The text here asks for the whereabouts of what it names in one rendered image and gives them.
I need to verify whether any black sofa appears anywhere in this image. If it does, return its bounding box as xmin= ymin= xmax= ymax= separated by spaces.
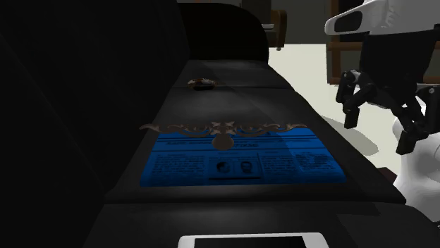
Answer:
xmin=0 ymin=0 xmax=440 ymax=248

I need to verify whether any white tablet with black screen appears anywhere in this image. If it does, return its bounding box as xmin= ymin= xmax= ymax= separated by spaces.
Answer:
xmin=177 ymin=232 xmax=330 ymax=248

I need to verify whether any brown wooden chair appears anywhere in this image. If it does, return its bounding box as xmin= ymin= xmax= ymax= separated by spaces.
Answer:
xmin=265 ymin=8 xmax=288 ymax=51

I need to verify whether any small brown white figure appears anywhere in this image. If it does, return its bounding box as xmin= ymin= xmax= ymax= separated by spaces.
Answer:
xmin=187 ymin=77 xmax=219 ymax=92

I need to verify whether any blue newspaper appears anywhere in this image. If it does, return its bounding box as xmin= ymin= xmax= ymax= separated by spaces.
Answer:
xmin=139 ymin=128 xmax=348 ymax=188

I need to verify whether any brown ornate candle holder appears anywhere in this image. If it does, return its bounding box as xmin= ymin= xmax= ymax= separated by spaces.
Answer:
xmin=139 ymin=120 xmax=308 ymax=151

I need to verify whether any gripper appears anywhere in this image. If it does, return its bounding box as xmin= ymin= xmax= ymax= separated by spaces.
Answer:
xmin=336 ymin=32 xmax=440 ymax=156

